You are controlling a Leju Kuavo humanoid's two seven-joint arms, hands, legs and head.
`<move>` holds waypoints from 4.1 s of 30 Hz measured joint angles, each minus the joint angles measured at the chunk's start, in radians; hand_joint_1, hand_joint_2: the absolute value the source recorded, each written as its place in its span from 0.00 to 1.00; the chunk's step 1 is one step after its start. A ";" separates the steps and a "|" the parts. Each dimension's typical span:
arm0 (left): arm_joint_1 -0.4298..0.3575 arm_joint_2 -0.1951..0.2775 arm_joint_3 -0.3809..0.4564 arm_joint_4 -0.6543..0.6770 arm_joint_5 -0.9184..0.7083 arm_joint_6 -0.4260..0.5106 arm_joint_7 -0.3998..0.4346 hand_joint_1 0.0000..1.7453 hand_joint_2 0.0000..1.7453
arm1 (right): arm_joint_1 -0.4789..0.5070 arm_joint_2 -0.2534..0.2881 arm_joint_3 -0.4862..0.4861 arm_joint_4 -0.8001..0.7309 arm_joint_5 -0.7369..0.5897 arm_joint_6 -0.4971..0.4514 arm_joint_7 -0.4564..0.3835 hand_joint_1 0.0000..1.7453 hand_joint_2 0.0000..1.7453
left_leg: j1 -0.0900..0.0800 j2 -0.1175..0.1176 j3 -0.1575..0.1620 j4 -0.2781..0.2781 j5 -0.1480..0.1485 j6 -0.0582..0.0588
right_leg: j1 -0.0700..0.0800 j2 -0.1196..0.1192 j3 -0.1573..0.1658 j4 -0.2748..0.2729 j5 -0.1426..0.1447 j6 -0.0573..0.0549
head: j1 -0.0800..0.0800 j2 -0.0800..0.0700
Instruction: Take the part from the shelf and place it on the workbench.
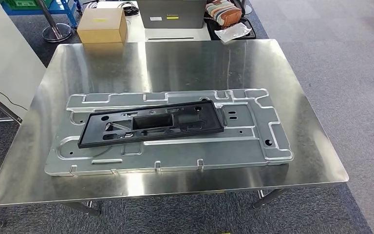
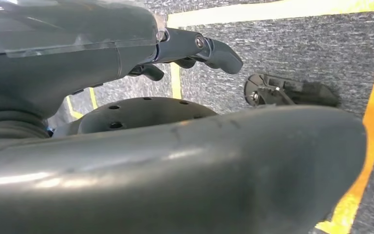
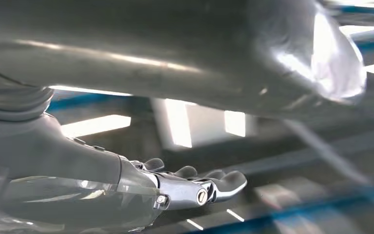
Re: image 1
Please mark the black plastic car part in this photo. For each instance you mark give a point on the black plastic car part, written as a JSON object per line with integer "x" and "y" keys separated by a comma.
{"x": 211, "y": 126}

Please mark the stainless steel workbench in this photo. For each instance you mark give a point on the stainless steel workbench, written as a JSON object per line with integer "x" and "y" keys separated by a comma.
{"x": 190, "y": 64}

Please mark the machined aluminium plate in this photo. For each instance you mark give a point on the machined aluminium plate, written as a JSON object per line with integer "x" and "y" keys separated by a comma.
{"x": 238, "y": 148}

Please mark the black tray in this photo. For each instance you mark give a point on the black tray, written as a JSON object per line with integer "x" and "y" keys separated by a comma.
{"x": 211, "y": 30}

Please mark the clear plastic bag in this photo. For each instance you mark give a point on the clear plastic bag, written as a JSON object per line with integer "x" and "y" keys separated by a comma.
{"x": 233, "y": 32}

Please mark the grey laptop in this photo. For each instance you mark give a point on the grey laptop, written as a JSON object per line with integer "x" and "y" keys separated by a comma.
{"x": 174, "y": 13}

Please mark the striped brown pouch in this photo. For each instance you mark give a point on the striped brown pouch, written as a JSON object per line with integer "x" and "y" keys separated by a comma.
{"x": 225, "y": 14}

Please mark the round chrome stanchion base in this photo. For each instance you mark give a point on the round chrome stanchion base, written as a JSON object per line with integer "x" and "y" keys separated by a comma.
{"x": 247, "y": 9}

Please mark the cardboard box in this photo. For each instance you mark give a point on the cardboard box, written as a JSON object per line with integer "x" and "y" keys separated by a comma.
{"x": 100, "y": 29}

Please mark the chrome stanchion with round base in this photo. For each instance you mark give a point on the chrome stanchion with round base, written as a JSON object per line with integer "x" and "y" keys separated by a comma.
{"x": 56, "y": 34}

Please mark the white cabinet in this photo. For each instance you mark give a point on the white cabinet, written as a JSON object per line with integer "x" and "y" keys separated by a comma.
{"x": 6, "y": 64}

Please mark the green plastic crate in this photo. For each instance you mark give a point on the green plastic crate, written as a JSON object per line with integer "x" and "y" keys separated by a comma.
{"x": 22, "y": 4}

